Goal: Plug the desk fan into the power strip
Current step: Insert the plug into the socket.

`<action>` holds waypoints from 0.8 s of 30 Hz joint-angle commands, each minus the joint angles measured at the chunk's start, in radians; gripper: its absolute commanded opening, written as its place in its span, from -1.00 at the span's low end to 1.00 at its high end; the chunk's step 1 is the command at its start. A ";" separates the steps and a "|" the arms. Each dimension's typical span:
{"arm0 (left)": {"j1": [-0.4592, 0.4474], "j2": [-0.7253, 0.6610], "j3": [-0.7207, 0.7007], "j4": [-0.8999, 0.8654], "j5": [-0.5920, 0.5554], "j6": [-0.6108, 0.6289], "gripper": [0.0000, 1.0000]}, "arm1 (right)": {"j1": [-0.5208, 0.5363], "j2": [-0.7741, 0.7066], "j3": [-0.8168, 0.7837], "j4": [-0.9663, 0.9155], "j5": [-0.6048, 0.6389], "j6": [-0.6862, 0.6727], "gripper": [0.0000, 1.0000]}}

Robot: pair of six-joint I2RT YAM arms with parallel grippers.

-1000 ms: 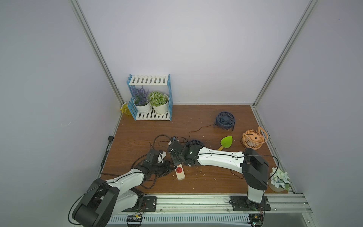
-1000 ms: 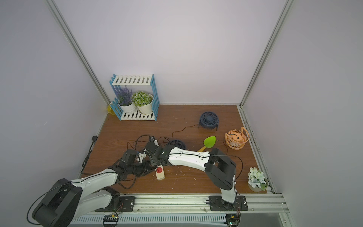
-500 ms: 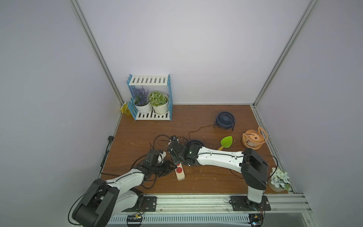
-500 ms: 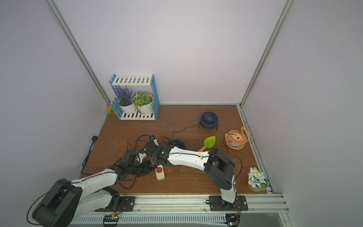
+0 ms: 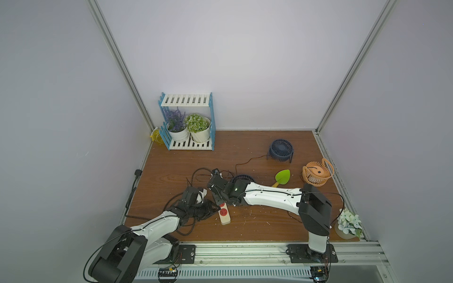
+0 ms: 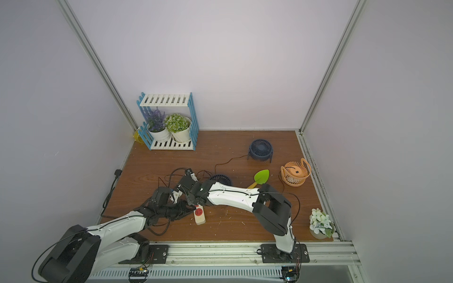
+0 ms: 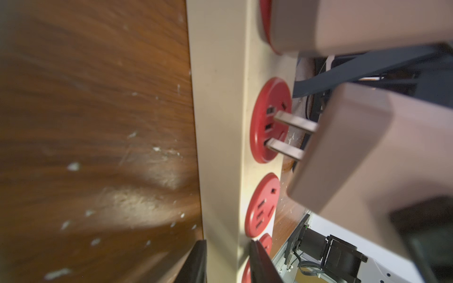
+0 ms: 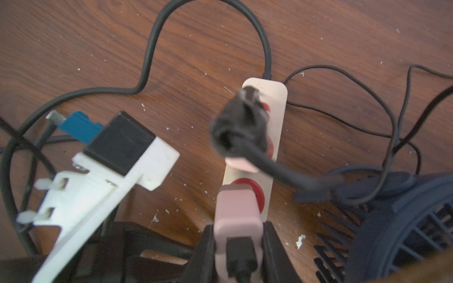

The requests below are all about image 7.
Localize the dark blue desk fan near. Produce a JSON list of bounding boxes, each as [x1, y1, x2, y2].
[[293, 42, 453, 108]]

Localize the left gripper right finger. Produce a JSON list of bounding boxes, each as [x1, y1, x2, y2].
[[250, 240, 283, 283]]

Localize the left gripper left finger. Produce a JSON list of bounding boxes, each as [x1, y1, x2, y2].
[[174, 240, 207, 283]]

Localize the pink USB charger plug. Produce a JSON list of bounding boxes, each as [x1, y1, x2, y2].
[[267, 83, 453, 257], [261, 1, 453, 57]]

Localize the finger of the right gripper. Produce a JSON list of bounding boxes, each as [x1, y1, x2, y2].
[[389, 196, 453, 283]]

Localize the cream power strip red sockets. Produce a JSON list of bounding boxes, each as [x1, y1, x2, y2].
[[186, 1, 297, 283]]

